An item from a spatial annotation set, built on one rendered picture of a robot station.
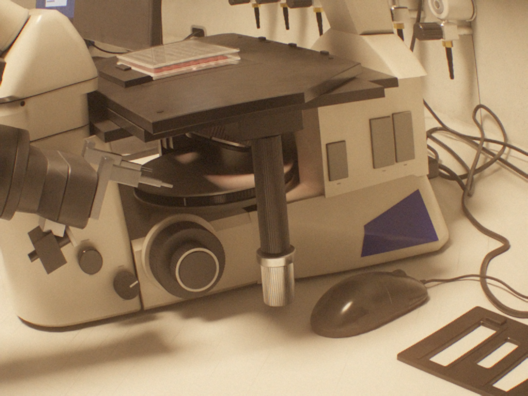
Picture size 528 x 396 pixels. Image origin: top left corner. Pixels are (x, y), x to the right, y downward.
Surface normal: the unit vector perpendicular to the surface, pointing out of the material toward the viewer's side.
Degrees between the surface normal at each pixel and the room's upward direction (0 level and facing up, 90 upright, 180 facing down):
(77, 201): 90
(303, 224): 64
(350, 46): 90
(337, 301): 35
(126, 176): 90
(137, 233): 0
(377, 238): 81
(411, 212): 48
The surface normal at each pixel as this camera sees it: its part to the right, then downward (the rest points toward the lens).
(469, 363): -0.09, -0.94
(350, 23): -0.85, 0.45
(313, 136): -0.90, 0.22
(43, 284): 0.05, 0.33
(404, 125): 0.43, 0.27
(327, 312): -0.67, -0.42
